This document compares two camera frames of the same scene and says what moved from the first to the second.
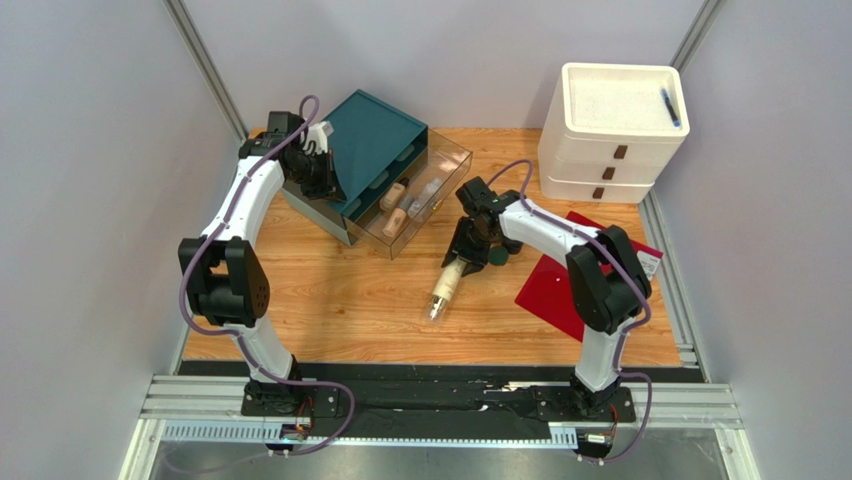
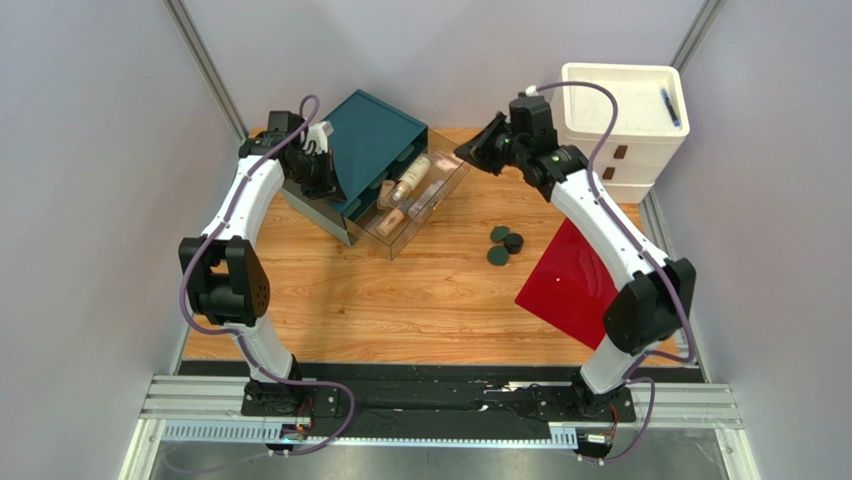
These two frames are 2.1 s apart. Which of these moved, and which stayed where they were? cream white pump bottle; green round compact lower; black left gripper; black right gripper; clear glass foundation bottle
Moved: black right gripper; cream white pump bottle
Stayed: black left gripper; green round compact lower; clear glass foundation bottle
